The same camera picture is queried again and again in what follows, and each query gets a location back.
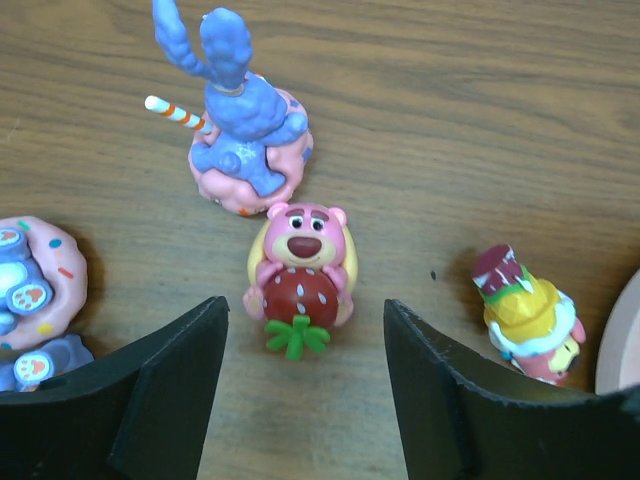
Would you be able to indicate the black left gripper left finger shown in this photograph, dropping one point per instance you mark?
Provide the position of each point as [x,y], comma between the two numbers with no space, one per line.
[141,412]

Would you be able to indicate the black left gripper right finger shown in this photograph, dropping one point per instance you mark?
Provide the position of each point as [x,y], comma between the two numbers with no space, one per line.
[463,416]

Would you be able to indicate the pink yellow character toy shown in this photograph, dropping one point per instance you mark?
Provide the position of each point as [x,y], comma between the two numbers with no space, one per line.
[531,323]

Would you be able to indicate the pink donut toy green star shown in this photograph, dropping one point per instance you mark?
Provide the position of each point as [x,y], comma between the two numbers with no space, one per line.
[302,270]

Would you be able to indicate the pink three-tier oval shelf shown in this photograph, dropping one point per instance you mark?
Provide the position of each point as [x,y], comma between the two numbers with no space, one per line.
[618,358]

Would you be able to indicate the purple bunny toy lying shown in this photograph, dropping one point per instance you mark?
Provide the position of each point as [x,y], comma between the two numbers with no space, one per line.
[44,285]

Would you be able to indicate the purple bunny toy upright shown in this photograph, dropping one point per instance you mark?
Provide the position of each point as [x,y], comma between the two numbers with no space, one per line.
[252,142]

